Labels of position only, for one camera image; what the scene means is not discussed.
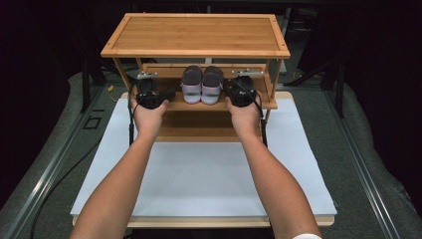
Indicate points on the person's left hand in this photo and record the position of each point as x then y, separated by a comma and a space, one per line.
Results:
149, 119

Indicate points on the wooden three-tier shoe rack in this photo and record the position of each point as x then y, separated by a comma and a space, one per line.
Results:
195, 33

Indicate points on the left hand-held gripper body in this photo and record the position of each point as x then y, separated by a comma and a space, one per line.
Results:
149, 93

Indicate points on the black metal stand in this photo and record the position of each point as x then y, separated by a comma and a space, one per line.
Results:
85, 83
339, 86

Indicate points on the pink child sandal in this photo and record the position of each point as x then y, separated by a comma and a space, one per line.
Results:
191, 84
211, 85

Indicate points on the wooden table board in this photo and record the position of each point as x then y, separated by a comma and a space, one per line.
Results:
199, 221

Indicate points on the yellow floor tag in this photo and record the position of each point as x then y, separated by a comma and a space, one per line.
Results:
110, 89

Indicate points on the white table sheet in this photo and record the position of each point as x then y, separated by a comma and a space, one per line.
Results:
199, 179

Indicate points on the person's right hand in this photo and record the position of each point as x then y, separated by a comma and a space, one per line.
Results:
245, 119

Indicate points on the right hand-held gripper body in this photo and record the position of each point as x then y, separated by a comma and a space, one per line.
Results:
242, 89

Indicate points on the metal floor rail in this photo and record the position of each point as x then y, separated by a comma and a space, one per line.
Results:
361, 169
49, 169

